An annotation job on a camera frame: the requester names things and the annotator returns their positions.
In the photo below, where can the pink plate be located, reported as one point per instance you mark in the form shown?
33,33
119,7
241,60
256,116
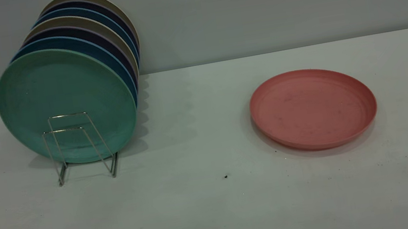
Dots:
312,108

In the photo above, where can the blue plate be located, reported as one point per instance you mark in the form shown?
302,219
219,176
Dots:
55,42
80,12

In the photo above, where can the green plate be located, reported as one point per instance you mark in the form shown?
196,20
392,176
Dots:
64,99

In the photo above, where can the dark navy plate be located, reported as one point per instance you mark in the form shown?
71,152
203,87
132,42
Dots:
92,4
64,32

